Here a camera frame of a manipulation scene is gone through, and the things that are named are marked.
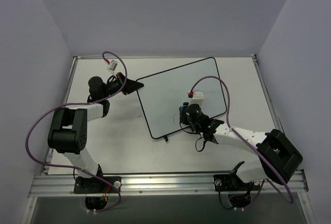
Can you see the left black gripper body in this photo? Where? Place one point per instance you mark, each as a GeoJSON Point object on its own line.
{"type": "Point", "coordinates": [123, 84]}

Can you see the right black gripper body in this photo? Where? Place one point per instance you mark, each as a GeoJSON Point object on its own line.
{"type": "Point", "coordinates": [184, 115]}

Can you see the white whiteboard black frame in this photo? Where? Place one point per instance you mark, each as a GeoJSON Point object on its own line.
{"type": "Point", "coordinates": [165, 92]}

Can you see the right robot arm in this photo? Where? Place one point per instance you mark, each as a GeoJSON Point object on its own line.
{"type": "Point", "coordinates": [218, 132]}

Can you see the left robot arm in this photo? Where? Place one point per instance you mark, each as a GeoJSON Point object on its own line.
{"type": "Point", "coordinates": [68, 131]}

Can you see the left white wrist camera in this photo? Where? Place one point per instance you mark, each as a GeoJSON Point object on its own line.
{"type": "Point", "coordinates": [111, 66]}

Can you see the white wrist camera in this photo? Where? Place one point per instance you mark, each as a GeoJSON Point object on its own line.
{"type": "Point", "coordinates": [111, 66]}
{"type": "Point", "coordinates": [196, 97]}

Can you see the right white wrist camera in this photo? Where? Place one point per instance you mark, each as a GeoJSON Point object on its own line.
{"type": "Point", "coordinates": [196, 97]}

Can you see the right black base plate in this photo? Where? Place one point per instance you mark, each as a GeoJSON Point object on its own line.
{"type": "Point", "coordinates": [227, 182]}

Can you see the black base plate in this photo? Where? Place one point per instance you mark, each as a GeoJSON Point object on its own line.
{"type": "Point", "coordinates": [227, 182]}
{"type": "Point", "coordinates": [93, 185]}

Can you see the aluminium right side rail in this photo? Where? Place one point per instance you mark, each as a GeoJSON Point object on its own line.
{"type": "Point", "coordinates": [274, 112]}

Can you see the aluminium rail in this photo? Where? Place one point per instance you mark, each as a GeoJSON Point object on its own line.
{"type": "Point", "coordinates": [132, 184]}
{"type": "Point", "coordinates": [274, 112]}
{"type": "Point", "coordinates": [45, 170]}

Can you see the aluminium left side rail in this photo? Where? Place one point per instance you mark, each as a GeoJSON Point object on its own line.
{"type": "Point", "coordinates": [45, 170]}

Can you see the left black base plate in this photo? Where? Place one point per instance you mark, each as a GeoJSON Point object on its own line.
{"type": "Point", "coordinates": [93, 185]}

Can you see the aluminium front rail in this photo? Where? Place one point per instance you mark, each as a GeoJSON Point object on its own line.
{"type": "Point", "coordinates": [132, 184]}

